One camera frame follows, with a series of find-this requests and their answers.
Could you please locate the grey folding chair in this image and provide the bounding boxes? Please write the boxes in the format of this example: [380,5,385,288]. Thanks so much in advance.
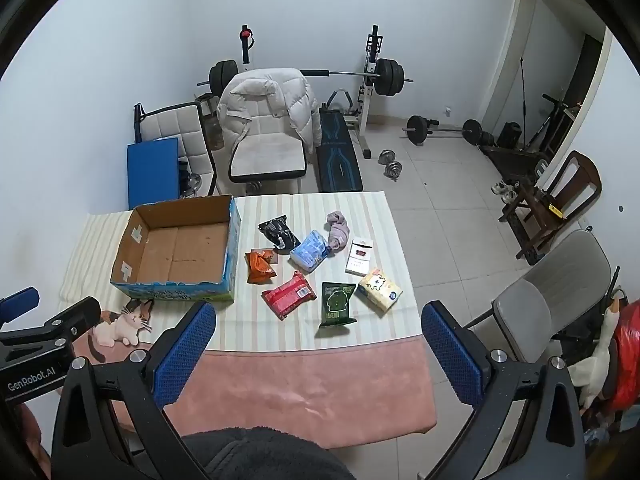
[462,230,613,361]

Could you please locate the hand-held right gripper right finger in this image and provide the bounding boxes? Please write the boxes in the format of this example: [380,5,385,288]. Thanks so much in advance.
[421,301,587,480]

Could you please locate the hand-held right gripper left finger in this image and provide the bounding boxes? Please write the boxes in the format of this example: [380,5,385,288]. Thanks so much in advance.
[51,301,217,480]

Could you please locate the black snack packet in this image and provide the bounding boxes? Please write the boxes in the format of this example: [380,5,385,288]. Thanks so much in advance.
[258,215,301,253]

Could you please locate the chrome weight plates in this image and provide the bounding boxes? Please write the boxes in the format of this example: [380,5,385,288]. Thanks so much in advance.
[179,160,202,197]

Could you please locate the racked barbell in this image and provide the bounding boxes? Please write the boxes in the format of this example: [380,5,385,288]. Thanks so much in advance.
[196,58,415,97]

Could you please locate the white padded chair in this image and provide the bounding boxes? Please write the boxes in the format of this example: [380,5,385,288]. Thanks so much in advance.
[134,101,218,196]

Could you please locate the blue folded mat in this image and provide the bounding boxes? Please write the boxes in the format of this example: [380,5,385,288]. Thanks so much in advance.
[126,136,181,211]

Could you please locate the dark wooden low table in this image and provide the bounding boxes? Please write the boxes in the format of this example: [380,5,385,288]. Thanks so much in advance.
[480,145,548,186]

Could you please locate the person's left forearm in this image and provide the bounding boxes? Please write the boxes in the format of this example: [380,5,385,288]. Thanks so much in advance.
[15,405,53,480]

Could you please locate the white cigarette box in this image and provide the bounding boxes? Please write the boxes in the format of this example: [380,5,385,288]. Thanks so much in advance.
[345,239,376,277]

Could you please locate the white down jacket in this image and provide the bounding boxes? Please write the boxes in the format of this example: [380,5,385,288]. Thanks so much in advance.
[217,67,323,171]

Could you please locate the purple socks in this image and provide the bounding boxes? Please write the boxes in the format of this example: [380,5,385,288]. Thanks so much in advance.
[326,211,355,253]

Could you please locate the person's dark fleece clothing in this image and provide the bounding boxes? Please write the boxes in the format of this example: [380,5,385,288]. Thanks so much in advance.
[182,427,356,480]

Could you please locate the white seat chair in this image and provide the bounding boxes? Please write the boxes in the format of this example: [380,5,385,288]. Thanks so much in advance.
[227,125,308,196]

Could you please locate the cardboard box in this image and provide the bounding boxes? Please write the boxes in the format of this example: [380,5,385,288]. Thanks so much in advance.
[110,194,242,304]

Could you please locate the short floor barbell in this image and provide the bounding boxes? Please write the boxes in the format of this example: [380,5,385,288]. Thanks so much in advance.
[402,115,483,147]

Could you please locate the white goose plush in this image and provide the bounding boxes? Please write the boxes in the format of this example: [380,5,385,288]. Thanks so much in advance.
[567,297,626,408]

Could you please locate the black bag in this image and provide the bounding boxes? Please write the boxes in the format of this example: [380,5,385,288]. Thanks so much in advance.
[497,122,523,151]

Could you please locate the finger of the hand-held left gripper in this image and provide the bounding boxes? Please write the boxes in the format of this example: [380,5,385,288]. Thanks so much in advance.
[0,296,102,357]
[0,286,40,328]

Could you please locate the white door frame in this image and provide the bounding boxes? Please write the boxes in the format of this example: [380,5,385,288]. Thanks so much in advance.
[477,0,615,233]

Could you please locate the red bag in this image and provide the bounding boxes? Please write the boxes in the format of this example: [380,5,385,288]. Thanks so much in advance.
[605,300,640,413]

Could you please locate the dark wooden chair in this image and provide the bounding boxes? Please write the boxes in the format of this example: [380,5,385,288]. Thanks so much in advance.
[499,150,603,266]

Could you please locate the green snack packet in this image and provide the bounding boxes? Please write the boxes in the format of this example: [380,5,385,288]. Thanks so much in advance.
[317,281,358,330]

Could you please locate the red snack packet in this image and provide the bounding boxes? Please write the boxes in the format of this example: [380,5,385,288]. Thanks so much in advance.
[261,270,318,321]

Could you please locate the orange snack packet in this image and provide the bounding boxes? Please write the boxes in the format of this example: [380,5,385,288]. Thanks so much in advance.
[244,249,279,286]

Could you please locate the black exercise machine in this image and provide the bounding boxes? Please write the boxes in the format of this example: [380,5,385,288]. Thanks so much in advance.
[522,92,581,161]

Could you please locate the weight bench with rack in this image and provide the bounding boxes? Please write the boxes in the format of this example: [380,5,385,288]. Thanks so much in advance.
[237,24,386,193]

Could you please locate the yellow tissue pack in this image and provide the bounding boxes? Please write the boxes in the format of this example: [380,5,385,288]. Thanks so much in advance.
[357,267,404,318]

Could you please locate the cat printed blanket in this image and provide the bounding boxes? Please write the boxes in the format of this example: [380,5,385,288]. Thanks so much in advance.
[57,192,438,448]

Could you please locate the blue tissue pack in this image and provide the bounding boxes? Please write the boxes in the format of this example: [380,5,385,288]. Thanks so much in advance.
[290,230,332,274]

